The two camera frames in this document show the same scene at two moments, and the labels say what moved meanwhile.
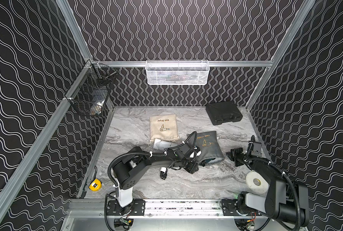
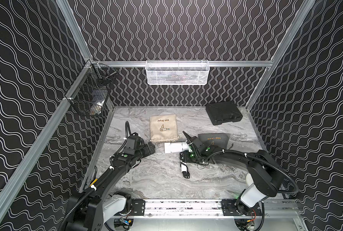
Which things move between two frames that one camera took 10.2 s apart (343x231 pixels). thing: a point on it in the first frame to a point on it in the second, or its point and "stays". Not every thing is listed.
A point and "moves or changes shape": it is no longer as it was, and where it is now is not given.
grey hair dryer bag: [208, 143] moves or changes shape
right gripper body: [237, 156] to [189, 156]
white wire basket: [177, 72] stays
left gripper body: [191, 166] to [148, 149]
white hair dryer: [159, 144] moves or changes shape
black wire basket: [89, 93] stays
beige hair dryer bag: [163, 127] stays
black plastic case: [220, 112] stays
